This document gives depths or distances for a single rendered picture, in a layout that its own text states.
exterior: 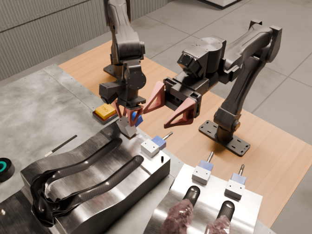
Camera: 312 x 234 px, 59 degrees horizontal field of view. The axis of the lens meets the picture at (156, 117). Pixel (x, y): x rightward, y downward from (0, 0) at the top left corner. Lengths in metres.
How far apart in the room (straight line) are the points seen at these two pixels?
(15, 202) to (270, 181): 0.82
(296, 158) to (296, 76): 1.96
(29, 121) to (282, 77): 2.37
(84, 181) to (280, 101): 2.10
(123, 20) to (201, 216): 0.64
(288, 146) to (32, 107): 1.06
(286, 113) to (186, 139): 1.59
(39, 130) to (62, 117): 0.11
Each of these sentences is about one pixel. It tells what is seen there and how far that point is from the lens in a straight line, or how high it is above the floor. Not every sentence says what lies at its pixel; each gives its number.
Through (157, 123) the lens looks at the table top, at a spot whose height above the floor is 0.80.
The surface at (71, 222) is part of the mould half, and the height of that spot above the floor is 0.93.
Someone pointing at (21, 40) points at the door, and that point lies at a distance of 2.96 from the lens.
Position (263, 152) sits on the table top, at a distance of 1.10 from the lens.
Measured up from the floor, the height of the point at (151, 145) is 0.92.
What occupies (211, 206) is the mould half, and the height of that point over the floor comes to 0.86.
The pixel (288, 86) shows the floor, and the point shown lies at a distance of 2.86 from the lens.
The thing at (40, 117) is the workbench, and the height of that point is 0.80.
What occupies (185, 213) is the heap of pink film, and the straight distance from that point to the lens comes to 0.79.
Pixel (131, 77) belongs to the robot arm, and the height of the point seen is 1.14.
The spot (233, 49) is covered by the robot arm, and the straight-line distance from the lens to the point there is 0.76.
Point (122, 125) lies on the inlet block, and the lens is 0.92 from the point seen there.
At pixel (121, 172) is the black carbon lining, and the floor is 0.88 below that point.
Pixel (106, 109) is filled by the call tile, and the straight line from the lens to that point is 1.14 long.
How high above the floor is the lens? 1.61
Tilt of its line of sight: 45 degrees down
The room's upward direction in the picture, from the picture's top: straight up
